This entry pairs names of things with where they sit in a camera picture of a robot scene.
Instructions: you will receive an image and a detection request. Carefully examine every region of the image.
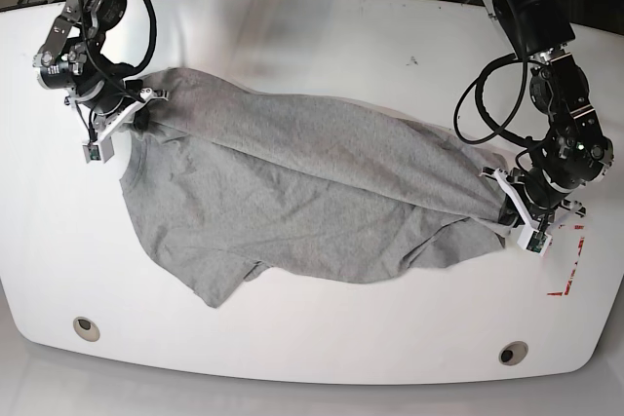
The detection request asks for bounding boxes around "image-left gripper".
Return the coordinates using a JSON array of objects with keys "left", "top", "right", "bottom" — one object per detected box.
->
[{"left": 65, "top": 79, "right": 170, "bottom": 146}]

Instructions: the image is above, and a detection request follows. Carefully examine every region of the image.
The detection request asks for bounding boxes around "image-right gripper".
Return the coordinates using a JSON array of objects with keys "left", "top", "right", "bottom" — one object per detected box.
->
[{"left": 481, "top": 167, "right": 586, "bottom": 234}]

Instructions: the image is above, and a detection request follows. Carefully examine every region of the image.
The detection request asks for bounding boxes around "grey t-shirt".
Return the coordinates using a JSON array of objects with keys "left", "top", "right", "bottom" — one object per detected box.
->
[{"left": 121, "top": 68, "right": 511, "bottom": 308}]

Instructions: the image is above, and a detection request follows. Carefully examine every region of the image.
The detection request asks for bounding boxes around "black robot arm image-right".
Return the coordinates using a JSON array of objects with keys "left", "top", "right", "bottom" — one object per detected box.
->
[{"left": 475, "top": 0, "right": 613, "bottom": 227}]

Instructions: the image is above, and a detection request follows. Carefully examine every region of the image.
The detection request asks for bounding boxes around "black robot arm image-left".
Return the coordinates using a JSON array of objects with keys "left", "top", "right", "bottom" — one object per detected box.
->
[{"left": 33, "top": 0, "right": 169, "bottom": 161}]

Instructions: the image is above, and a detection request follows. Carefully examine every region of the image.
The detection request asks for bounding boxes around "red tape rectangle marking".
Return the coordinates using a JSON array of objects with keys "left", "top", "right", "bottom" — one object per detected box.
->
[{"left": 545, "top": 221, "right": 586, "bottom": 297}]

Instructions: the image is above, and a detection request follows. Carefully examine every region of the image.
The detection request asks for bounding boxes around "right table grommet hole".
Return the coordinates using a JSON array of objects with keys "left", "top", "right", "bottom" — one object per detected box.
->
[{"left": 498, "top": 341, "right": 528, "bottom": 366}]

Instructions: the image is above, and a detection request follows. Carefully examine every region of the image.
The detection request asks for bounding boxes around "table grommet hole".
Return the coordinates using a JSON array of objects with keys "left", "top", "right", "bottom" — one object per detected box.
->
[
  {"left": 73, "top": 317, "right": 100, "bottom": 343},
  {"left": 498, "top": 341, "right": 528, "bottom": 366}
]

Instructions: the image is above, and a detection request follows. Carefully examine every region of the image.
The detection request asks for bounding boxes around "left table grommet hole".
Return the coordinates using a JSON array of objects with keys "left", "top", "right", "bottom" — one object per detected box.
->
[{"left": 73, "top": 317, "right": 100, "bottom": 343}]

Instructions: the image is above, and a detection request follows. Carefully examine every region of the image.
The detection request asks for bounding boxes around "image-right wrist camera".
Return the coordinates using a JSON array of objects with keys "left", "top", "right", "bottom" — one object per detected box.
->
[{"left": 516, "top": 225, "right": 552, "bottom": 256}]

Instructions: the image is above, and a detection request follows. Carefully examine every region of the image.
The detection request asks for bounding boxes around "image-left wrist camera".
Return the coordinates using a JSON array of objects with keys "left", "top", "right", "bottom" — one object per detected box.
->
[{"left": 82, "top": 137, "right": 115, "bottom": 164}]

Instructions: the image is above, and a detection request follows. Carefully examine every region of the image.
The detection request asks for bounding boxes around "image-left arm black cable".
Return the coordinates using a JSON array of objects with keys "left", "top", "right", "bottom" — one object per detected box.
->
[{"left": 121, "top": 0, "right": 160, "bottom": 76}]

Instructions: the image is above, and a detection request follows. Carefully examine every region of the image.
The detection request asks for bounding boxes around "image-right arm black cable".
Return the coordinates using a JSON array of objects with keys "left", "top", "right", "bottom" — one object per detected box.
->
[{"left": 452, "top": 0, "right": 542, "bottom": 154}]

